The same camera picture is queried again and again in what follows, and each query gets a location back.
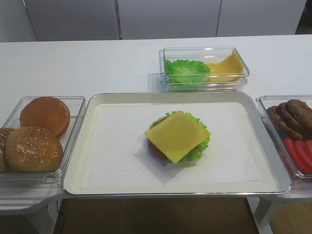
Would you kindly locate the brown patty back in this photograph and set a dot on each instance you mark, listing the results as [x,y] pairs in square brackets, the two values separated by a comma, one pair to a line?
[298,116]

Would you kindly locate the white paper tray liner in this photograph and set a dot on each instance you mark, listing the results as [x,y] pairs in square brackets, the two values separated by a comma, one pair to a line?
[119,160]

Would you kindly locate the plain orange bun bottom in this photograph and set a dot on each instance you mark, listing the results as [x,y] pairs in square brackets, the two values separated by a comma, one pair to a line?
[49,113]

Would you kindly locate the sesame bun top left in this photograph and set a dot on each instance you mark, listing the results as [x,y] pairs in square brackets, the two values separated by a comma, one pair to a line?
[5,159]

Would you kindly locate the sesame bun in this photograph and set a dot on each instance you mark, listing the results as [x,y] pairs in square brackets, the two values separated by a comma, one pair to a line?
[33,149]
[5,159]

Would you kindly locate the yellow cheese slice in container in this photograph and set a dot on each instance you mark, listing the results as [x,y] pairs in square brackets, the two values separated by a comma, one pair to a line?
[228,70]

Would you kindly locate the clear lettuce cheese container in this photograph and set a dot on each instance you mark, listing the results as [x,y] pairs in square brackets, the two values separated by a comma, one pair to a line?
[206,55]

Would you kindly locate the green lettuce leaf under patty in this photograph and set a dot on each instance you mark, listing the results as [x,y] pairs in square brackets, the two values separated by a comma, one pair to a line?
[195,151]

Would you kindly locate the red tomato slice front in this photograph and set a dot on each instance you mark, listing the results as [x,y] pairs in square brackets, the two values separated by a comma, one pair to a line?
[307,151]

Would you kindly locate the green lettuce leaf in container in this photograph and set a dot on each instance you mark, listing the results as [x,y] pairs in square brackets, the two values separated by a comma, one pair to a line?
[184,71]

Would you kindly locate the brown patty front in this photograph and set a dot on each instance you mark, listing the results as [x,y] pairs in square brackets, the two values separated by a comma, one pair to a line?
[280,124]

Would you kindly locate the red tomato slice middle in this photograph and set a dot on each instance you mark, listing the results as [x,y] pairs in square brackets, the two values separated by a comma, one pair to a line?
[303,159]

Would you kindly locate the brown burger patty on tray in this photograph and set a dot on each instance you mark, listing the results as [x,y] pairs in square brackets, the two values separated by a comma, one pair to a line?
[158,152]

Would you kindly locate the sesame bun top front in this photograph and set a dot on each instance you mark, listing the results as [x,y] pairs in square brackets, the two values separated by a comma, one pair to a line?
[33,149]

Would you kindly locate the white serving tray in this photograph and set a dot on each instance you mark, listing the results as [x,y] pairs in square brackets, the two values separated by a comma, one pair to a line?
[274,178]

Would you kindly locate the yellow cheese slice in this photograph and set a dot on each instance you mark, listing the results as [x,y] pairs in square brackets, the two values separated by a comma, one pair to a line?
[228,70]
[178,136]

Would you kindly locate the red tomato slice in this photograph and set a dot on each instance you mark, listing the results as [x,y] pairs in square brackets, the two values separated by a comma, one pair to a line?
[289,144]
[303,159]
[307,151]

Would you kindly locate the clear patty tomato container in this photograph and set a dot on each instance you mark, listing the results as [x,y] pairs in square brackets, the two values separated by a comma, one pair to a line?
[301,181]

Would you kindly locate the clear bun container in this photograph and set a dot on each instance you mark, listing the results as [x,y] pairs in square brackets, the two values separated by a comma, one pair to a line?
[11,179]

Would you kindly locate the red tomato slice back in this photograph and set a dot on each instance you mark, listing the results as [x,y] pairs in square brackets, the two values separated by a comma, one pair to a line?
[289,144]

